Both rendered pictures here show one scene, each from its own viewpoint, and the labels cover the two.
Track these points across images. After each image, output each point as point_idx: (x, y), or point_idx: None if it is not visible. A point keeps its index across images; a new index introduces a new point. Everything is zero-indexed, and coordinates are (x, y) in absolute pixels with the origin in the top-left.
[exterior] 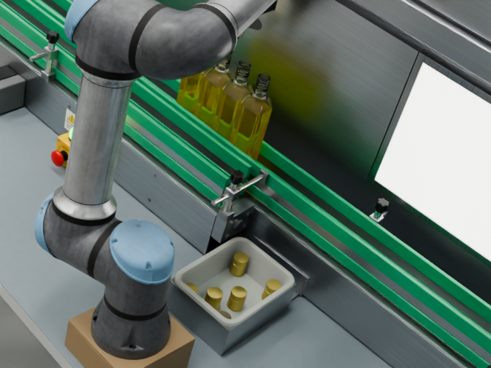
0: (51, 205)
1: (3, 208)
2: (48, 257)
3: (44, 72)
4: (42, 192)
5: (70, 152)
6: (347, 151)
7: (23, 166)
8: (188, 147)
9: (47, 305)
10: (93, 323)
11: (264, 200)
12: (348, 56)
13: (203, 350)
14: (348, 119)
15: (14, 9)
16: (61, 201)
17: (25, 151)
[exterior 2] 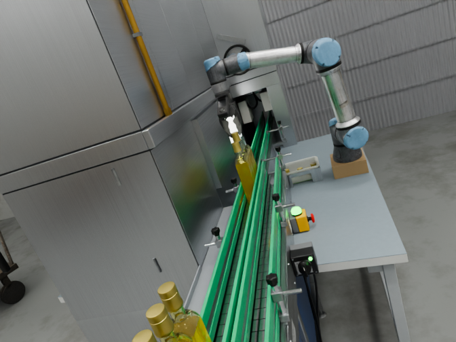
0: (359, 125)
1: (355, 212)
2: (351, 194)
3: (286, 220)
4: (330, 217)
5: (349, 100)
6: (231, 153)
7: (328, 230)
8: (275, 165)
9: (365, 181)
10: (359, 152)
11: None
12: (217, 123)
13: (324, 170)
14: (226, 143)
15: (254, 264)
16: (357, 117)
17: (320, 237)
